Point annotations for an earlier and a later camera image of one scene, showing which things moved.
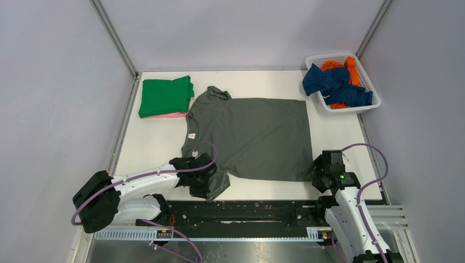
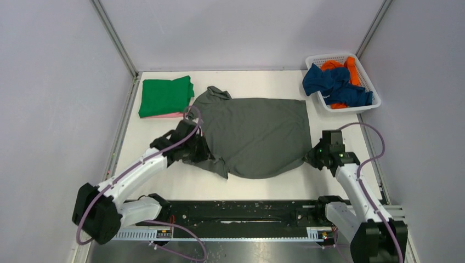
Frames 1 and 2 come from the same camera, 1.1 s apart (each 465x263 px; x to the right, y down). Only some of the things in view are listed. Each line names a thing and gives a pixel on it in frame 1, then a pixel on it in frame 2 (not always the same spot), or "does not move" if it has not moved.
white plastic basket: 318,59 does not move
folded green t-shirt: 159,97 does not move
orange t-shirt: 350,64 does not move
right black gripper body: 318,179 to 315,156
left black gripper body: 200,187 to 196,149
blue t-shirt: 332,83 does not move
